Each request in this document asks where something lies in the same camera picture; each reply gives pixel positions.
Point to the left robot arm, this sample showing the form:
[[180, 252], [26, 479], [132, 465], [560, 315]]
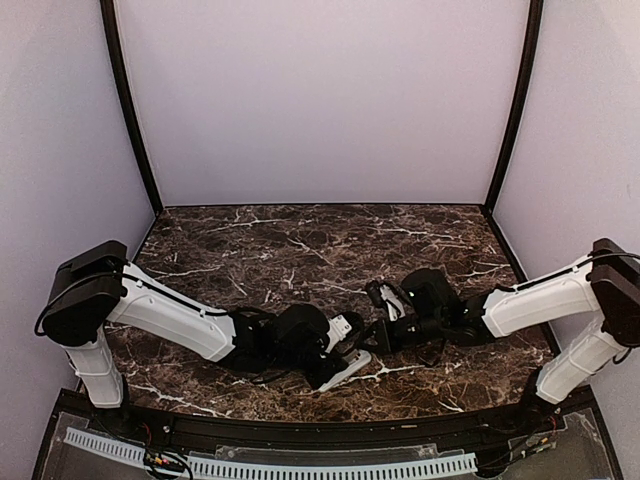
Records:
[[101, 285]]

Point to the black front frame rail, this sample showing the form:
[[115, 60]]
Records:
[[483, 429]]

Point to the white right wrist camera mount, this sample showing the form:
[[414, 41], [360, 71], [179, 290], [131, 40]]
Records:
[[387, 297]]

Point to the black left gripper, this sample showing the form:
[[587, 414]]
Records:
[[319, 378]]

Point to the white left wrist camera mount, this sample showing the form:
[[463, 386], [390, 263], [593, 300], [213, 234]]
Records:
[[347, 326]]

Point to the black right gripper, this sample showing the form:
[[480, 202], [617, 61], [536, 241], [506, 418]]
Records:
[[386, 342]]

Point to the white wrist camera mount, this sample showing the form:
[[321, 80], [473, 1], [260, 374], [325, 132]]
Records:
[[387, 297], [347, 326]]

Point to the black corner frame post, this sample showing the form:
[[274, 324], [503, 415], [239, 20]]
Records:
[[126, 101], [526, 65]]

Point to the black right corner frame post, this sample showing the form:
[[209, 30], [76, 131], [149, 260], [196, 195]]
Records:
[[526, 65]]

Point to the white remote control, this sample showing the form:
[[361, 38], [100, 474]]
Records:
[[355, 362]]

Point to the black left corner frame post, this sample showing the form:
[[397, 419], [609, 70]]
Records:
[[126, 101]]

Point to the clear acrylic plate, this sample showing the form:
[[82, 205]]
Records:
[[323, 456]]

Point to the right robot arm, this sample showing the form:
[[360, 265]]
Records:
[[604, 283]]

